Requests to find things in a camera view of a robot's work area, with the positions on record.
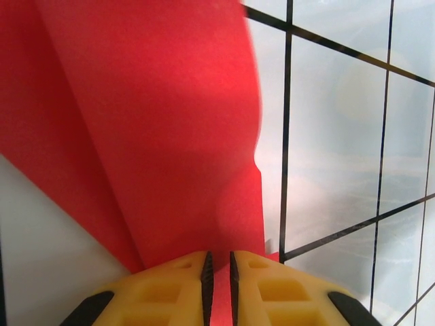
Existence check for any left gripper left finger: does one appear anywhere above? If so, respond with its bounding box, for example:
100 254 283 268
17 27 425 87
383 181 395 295
59 250 215 326

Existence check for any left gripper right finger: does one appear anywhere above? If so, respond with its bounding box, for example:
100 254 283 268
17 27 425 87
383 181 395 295
229 250 382 326

